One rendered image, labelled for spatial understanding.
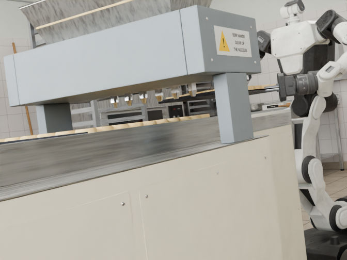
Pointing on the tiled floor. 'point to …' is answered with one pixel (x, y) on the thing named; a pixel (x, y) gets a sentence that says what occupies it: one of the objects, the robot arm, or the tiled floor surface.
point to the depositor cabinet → (150, 208)
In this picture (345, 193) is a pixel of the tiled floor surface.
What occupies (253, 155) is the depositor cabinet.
